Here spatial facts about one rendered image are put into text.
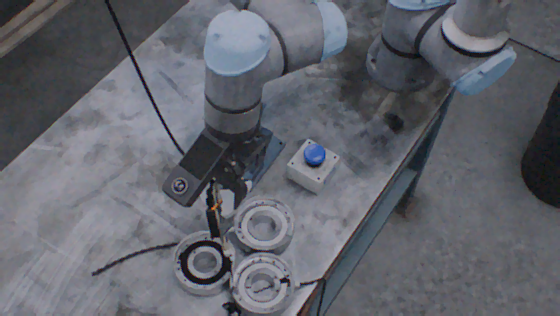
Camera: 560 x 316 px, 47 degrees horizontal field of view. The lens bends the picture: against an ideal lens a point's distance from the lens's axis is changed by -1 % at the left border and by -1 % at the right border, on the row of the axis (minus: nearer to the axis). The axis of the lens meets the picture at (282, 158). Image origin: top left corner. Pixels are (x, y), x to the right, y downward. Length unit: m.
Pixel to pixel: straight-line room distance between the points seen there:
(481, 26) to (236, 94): 0.48
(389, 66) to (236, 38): 0.62
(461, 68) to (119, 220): 0.66
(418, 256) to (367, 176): 0.88
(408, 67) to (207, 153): 0.57
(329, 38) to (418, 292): 1.30
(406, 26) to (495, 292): 1.08
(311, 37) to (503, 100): 1.74
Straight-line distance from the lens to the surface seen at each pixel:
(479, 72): 1.15
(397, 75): 1.32
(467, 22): 1.11
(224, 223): 1.02
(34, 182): 1.26
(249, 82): 0.78
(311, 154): 1.14
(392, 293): 1.99
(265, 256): 1.08
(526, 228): 2.22
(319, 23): 0.82
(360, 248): 1.77
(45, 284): 1.16
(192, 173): 0.87
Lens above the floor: 1.82
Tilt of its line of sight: 57 degrees down
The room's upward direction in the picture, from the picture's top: 4 degrees clockwise
